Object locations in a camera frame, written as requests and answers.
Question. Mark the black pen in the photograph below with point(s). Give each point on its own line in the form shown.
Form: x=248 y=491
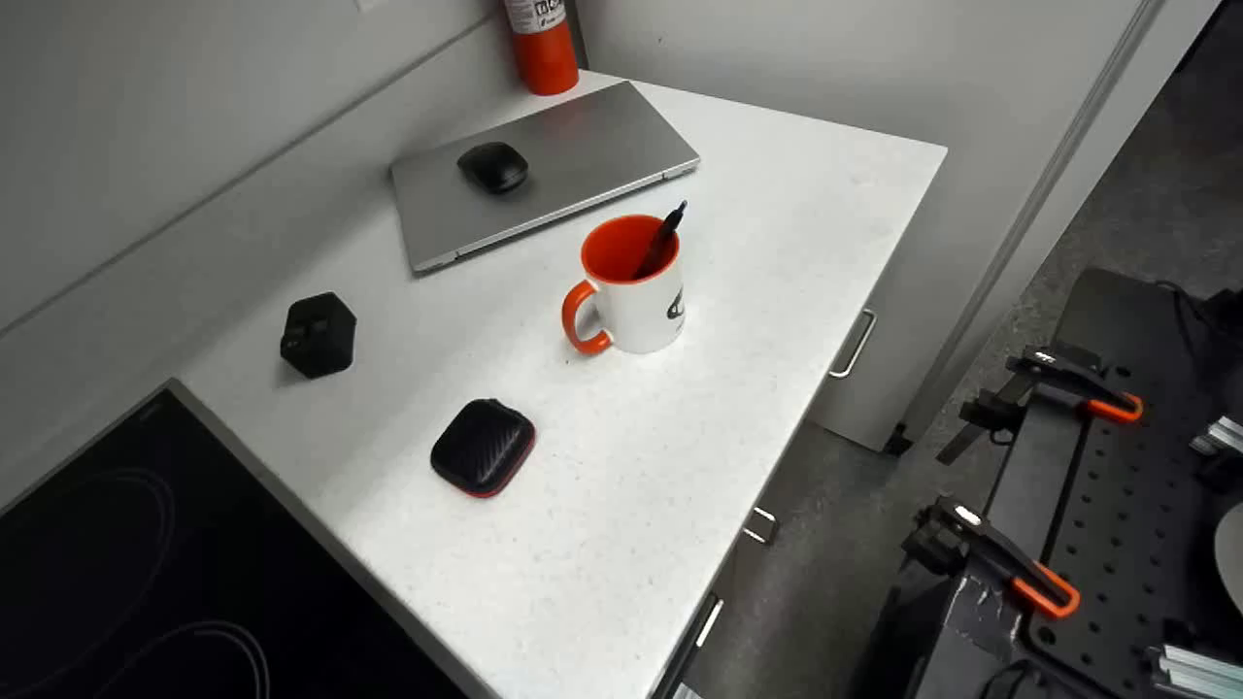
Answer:
x=661 y=243

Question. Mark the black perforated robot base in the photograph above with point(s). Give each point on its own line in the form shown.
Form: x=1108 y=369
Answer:
x=1145 y=522

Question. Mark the white mug orange interior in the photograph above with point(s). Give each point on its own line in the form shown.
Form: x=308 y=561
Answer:
x=625 y=306

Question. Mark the black rounded case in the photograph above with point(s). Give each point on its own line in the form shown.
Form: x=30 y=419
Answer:
x=484 y=447

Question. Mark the grey closed laptop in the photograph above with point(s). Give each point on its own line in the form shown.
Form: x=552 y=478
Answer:
x=582 y=151

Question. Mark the black computer mouse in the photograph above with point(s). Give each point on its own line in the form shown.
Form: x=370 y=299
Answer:
x=494 y=168

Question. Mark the black hexagonal object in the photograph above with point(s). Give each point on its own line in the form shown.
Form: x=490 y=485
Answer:
x=322 y=334

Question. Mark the red fire extinguisher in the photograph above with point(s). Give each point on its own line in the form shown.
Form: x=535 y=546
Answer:
x=546 y=45

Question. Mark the black induction cooktop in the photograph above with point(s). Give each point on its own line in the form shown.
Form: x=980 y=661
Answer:
x=160 y=563

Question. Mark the middle drawer handle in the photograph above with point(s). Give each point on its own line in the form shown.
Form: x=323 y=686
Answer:
x=759 y=524

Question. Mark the drawer handle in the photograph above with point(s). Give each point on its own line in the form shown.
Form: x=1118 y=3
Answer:
x=759 y=524
x=854 y=347
x=697 y=647

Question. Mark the upper drawer handle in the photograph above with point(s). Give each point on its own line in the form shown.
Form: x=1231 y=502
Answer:
x=854 y=347

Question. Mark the lower drawer handle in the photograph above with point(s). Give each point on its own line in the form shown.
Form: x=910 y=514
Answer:
x=697 y=647

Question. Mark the lower orange-handled clamp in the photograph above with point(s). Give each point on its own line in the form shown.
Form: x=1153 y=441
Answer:
x=948 y=539

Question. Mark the orange-handled clamp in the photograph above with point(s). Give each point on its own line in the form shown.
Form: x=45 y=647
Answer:
x=948 y=539
x=1078 y=382

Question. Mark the upper orange-handled clamp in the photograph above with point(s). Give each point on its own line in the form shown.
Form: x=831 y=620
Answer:
x=1078 y=382

